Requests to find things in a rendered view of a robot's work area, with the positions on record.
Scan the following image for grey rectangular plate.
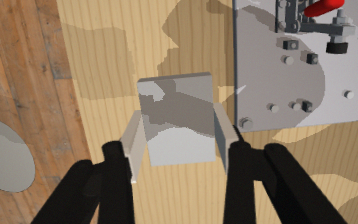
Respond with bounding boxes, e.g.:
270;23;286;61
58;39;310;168
137;72;216;166

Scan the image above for grey metal fixture plate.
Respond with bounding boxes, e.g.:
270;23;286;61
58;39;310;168
232;0;358;133

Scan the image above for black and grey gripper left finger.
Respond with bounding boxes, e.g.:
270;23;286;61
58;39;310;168
30;110;147;224

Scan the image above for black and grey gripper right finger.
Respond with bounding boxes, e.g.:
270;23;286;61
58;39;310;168
213;102;348;224

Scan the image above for toggle clamp with red handle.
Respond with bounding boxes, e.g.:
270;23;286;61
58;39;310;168
275;0;356;54

